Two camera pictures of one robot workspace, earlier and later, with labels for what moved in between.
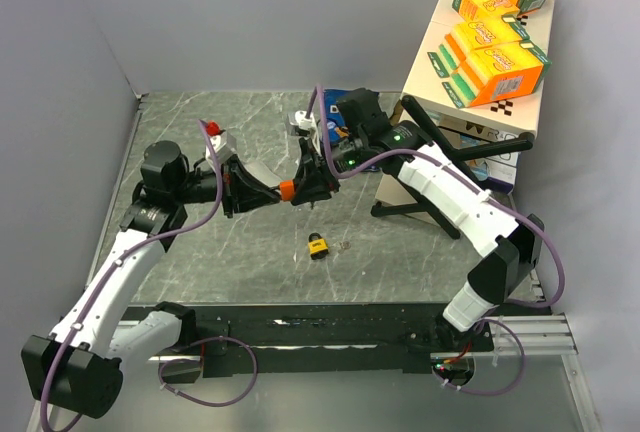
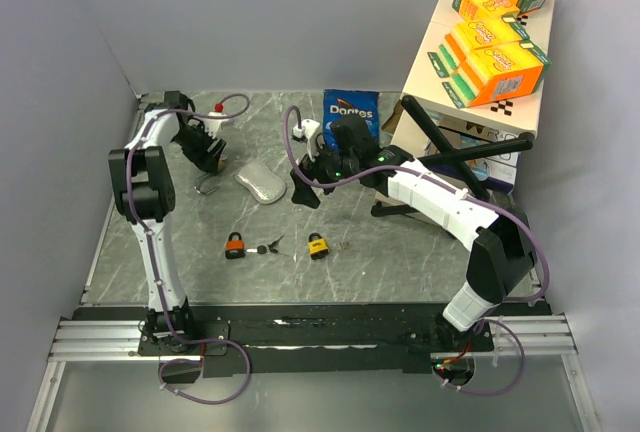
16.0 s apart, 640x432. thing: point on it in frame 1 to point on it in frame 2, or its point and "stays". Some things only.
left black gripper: (242, 190) to (205, 160)
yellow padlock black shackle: (318, 246) stays
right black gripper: (312, 170) stays
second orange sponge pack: (481, 3) stays
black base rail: (238, 339) stays
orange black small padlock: (287, 190) to (235, 246)
